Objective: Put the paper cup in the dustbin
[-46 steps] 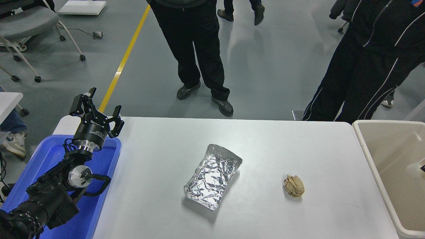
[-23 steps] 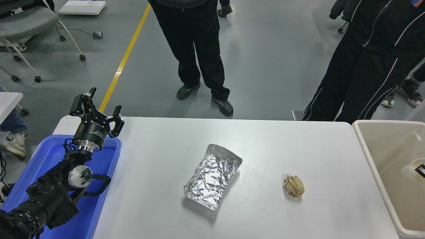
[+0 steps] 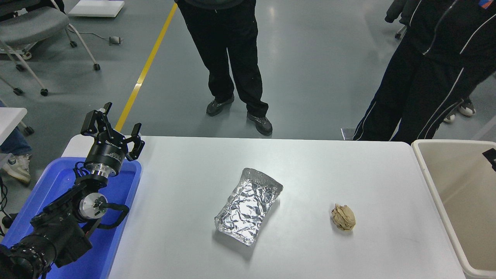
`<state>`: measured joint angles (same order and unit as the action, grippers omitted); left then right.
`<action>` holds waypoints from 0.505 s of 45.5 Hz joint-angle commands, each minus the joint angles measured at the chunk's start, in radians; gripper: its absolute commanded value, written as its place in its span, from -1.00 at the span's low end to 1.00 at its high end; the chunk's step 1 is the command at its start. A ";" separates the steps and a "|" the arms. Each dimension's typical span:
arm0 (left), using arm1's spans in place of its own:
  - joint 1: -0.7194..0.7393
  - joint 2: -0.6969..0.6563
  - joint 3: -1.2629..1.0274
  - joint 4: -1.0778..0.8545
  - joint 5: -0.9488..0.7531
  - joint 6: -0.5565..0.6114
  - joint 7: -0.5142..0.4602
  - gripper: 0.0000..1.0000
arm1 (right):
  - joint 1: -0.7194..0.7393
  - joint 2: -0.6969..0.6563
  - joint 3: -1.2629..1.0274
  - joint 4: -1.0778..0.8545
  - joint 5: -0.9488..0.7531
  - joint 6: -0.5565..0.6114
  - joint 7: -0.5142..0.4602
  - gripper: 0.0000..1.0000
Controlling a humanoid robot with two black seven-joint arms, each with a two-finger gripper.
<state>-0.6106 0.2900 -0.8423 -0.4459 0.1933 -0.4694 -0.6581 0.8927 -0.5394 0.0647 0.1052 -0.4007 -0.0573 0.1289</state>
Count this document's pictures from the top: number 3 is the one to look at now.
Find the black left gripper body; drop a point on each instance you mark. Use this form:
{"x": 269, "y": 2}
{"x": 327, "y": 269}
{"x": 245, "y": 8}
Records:
{"x": 106, "y": 153}

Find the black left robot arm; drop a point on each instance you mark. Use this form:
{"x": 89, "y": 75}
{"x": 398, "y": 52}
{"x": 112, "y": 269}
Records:
{"x": 58, "y": 232}

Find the large pale bin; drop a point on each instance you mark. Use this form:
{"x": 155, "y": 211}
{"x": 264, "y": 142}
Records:
{"x": 465, "y": 201}

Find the person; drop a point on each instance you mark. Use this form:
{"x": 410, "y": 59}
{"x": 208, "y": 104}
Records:
{"x": 13, "y": 155}
{"x": 228, "y": 50}
{"x": 426, "y": 77}
{"x": 467, "y": 108}

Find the blue plastic tray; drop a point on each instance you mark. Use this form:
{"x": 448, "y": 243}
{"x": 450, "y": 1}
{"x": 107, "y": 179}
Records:
{"x": 112, "y": 217}

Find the black chair caster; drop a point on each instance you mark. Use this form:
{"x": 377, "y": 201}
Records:
{"x": 28, "y": 130}

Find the small grey floor device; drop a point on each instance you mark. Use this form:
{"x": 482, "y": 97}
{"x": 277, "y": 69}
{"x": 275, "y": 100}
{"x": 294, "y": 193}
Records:
{"x": 114, "y": 40}

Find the small white table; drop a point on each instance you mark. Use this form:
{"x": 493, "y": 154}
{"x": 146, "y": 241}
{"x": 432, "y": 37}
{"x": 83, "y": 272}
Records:
{"x": 9, "y": 118}

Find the white flat board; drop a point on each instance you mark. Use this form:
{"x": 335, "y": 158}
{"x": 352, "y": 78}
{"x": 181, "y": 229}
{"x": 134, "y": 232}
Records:
{"x": 95, "y": 7}

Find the grey rolling chair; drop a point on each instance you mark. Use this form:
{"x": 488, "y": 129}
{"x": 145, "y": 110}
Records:
{"x": 35, "y": 27}

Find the crumpled foil tray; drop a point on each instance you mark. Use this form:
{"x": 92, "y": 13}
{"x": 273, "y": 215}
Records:
{"x": 248, "y": 205}

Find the grey floor plate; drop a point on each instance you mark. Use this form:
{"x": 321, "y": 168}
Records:
{"x": 347, "y": 135}

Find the chair leg with caster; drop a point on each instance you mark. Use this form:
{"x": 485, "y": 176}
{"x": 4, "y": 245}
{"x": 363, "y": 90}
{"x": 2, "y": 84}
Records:
{"x": 400, "y": 33}

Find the crumpled tan paper ball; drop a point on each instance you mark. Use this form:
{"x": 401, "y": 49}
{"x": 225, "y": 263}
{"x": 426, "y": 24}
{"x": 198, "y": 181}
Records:
{"x": 343, "y": 217}

